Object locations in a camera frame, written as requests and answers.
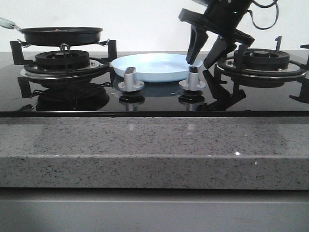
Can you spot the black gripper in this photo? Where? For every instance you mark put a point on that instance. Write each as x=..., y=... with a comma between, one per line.
x=220, y=17

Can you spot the light blue plate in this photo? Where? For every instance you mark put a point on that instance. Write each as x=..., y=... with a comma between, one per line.
x=154, y=67

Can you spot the black frying pan mint handle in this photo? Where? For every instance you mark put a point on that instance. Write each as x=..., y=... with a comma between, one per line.
x=47, y=36

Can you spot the silver right stove knob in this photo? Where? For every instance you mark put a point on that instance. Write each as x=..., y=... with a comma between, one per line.
x=192, y=83

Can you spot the silver stove knob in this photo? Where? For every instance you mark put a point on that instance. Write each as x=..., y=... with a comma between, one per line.
x=192, y=83
x=131, y=83

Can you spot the black right burner grate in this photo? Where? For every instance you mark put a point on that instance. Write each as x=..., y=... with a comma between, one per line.
x=263, y=68

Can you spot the black burner grate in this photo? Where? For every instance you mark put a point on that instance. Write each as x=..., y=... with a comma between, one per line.
x=263, y=68
x=59, y=68

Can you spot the black glass gas cooktop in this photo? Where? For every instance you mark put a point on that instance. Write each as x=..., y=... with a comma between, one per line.
x=223, y=96

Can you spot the silver left stove knob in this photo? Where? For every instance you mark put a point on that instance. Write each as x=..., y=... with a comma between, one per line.
x=131, y=83

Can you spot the black left burner grate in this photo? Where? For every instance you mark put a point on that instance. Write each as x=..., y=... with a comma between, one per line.
x=59, y=68

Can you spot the grey cabinet drawer front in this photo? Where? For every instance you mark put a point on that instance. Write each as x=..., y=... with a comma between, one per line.
x=123, y=210

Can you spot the chrome wire pan support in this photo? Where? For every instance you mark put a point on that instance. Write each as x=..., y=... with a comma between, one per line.
x=62, y=47

